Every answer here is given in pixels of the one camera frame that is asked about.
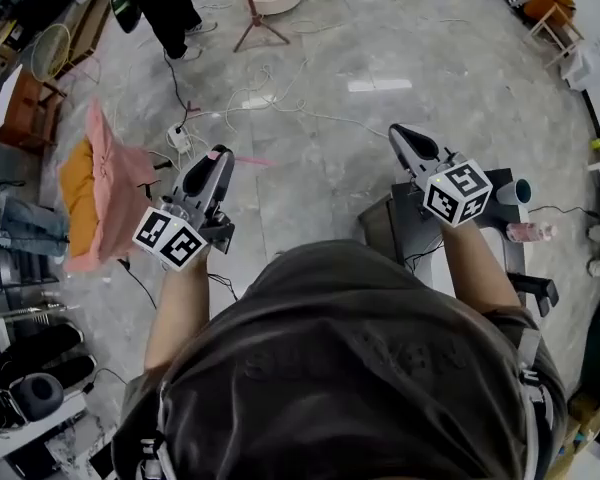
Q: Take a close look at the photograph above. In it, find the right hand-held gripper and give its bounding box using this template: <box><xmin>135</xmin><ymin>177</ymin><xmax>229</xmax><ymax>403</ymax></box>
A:
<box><xmin>388</xmin><ymin>124</ymin><xmax>494</xmax><ymax>228</ymax></box>

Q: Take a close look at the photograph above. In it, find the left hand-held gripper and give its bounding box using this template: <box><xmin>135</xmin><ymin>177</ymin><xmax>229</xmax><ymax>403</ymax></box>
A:
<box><xmin>132</xmin><ymin>145</ymin><xmax>236</xmax><ymax>273</ymax></box>

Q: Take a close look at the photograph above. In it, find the pink stick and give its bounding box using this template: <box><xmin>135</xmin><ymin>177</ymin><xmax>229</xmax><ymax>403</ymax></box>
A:
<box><xmin>205</xmin><ymin>150</ymin><xmax>277</xmax><ymax>166</ymax></box>

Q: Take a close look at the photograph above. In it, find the blue-rimmed white cup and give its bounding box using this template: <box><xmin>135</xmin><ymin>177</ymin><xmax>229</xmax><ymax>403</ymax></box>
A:
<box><xmin>495</xmin><ymin>177</ymin><xmax>533</xmax><ymax>207</ymax></box>

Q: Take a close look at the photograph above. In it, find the person's left forearm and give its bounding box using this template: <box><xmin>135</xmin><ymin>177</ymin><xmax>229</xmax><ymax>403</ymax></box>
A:
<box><xmin>143</xmin><ymin>247</ymin><xmax>212</xmax><ymax>372</ymax></box>

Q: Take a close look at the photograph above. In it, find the person's right forearm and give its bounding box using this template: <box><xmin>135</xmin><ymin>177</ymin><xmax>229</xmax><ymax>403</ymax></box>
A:
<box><xmin>438</xmin><ymin>217</ymin><xmax>522</xmax><ymax>315</ymax></box>

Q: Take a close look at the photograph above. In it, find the white power strip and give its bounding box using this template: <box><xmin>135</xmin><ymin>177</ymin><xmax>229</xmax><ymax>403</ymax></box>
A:
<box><xmin>166</xmin><ymin>122</ymin><xmax>194</xmax><ymax>155</ymax></box>

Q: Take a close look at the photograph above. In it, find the black vanity cabinet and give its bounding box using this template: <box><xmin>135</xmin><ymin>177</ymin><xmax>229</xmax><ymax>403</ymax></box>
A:
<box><xmin>357</xmin><ymin>167</ymin><xmax>561</xmax><ymax>319</ymax></box>

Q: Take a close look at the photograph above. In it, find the pink cloth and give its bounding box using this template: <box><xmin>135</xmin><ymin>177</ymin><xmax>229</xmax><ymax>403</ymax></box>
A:
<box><xmin>62</xmin><ymin>97</ymin><xmax>160</xmax><ymax>274</ymax></box>

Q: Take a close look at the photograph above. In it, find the orange cushion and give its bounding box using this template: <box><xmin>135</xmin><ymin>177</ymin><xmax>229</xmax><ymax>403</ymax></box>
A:
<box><xmin>58</xmin><ymin>137</ymin><xmax>101</xmax><ymax>260</ymax></box>

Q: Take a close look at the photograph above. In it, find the pink bottle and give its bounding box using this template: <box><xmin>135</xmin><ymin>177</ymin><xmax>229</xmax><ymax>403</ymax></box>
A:
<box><xmin>505</xmin><ymin>221</ymin><xmax>559</xmax><ymax>243</ymax></box>

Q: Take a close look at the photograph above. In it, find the black faucet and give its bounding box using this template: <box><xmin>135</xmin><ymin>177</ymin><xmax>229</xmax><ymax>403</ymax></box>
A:
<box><xmin>507</xmin><ymin>270</ymin><xmax>560</xmax><ymax>318</ymax></box>

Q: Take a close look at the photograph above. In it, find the wooden chair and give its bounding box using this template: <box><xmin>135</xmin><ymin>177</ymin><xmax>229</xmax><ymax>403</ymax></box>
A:
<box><xmin>524</xmin><ymin>2</ymin><xmax>585</xmax><ymax>69</ymax></box>

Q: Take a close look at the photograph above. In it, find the black and green bag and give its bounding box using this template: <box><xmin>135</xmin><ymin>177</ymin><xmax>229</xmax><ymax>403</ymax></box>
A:
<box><xmin>110</xmin><ymin>0</ymin><xmax>144</xmax><ymax>34</ymax></box>

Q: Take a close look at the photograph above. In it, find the low wooden platform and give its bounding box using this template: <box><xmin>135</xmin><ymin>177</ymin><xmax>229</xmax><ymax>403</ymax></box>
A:
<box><xmin>54</xmin><ymin>0</ymin><xmax>114</xmax><ymax>77</ymax></box>

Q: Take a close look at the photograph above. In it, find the wooden cabinet with white top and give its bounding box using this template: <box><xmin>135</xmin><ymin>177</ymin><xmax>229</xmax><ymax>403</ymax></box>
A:
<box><xmin>0</xmin><ymin>62</ymin><xmax>65</xmax><ymax>158</ymax></box>

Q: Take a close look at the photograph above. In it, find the white storage box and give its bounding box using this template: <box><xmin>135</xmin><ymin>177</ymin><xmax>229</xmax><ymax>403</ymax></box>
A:
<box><xmin>559</xmin><ymin>32</ymin><xmax>600</xmax><ymax>93</ymax></box>

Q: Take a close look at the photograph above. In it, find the person's grey t-shirt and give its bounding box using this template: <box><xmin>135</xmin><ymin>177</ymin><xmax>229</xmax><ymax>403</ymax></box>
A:
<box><xmin>110</xmin><ymin>239</ymin><xmax>569</xmax><ymax>480</ymax></box>

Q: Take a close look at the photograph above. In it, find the grey rounded appliance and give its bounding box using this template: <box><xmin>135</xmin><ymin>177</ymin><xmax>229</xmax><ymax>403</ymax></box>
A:
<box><xmin>8</xmin><ymin>372</ymin><xmax>65</xmax><ymax>422</ymax></box>

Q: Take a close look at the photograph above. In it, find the white desk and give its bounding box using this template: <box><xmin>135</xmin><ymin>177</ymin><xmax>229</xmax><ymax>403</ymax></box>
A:
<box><xmin>0</xmin><ymin>392</ymin><xmax>89</xmax><ymax>469</ymax></box>

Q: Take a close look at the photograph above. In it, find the cardboard box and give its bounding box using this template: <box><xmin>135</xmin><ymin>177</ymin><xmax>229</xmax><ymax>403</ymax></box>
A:
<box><xmin>567</xmin><ymin>392</ymin><xmax>600</xmax><ymax>469</ymax></box>

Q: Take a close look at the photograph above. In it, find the black cable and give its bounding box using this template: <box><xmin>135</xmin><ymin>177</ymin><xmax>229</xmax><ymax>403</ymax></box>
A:
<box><xmin>162</xmin><ymin>50</ymin><xmax>190</xmax><ymax>130</ymax></box>
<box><xmin>117</xmin><ymin>257</ymin><xmax>159</xmax><ymax>310</ymax></box>

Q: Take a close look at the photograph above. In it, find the yellow wire chair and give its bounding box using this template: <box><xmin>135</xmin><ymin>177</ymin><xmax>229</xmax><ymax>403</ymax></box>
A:
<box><xmin>29</xmin><ymin>22</ymin><xmax>102</xmax><ymax>87</ymax></box>

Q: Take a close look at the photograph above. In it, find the grey shoulder strap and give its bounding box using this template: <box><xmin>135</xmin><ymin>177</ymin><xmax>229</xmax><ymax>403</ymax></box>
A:
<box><xmin>139</xmin><ymin>382</ymin><xmax>181</xmax><ymax>480</ymax></box>
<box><xmin>517</xmin><ymin>327</ymin><xmax>556</xmax><ymax>429</ymax></box>

